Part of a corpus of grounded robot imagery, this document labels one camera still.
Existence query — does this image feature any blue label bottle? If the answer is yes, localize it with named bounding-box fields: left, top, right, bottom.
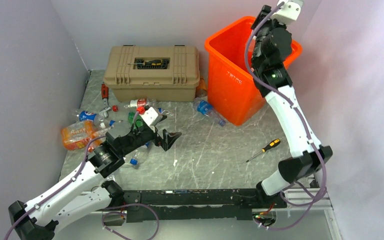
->
left=193, top=97, right=227, bottom=127

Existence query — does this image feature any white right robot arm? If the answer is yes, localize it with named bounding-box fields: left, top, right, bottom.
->
left=244, top=0, right=333, bottom=208

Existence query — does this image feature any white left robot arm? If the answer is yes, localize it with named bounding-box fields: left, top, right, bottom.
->
left=4, top=124, right=182, bottom=240

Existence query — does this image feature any orange plastic bin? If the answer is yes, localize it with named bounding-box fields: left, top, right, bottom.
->
left=204, top=15, right=304, bottom=127

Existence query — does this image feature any red bottle cap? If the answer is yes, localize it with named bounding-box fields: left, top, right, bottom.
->
left=112, top=105, right=119, bottom=112

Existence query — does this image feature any red label clear bottle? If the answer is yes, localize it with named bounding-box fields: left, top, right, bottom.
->
left=123, top=98, right=158, bottom=109

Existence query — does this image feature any pepsi bottle far left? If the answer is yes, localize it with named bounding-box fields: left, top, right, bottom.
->
left=71, top=109, right=116, bottom=129

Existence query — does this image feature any crushed orange label bottle left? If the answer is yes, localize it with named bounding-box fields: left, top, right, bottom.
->
left=60, top=120, right=97, bottom=151

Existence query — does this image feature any orange bottle behind toolbox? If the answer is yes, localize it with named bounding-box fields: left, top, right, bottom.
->
left=195, top=77, right=208, bottom=98

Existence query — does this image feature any tan plastic toolbox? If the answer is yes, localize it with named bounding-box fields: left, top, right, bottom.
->
left=103, top=45, right=201, bottom=102

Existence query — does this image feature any black yellow screwdriver on toolbox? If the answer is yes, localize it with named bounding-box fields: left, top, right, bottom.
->
left=133, top=59, right=163, bottom=66

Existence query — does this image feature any yellow black screwdriver on table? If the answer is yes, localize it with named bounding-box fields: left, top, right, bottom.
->
left=245, top=138, right=281, bottom=163

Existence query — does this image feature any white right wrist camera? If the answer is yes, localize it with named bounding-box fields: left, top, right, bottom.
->
left=270, top=0, right=304, bottom=26

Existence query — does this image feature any red handled tool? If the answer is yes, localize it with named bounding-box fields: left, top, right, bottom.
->
left=99, top=83, right=111, bottom=118

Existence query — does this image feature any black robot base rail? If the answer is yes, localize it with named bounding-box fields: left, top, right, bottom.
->
left=107, top=188, right=287, bottom=223

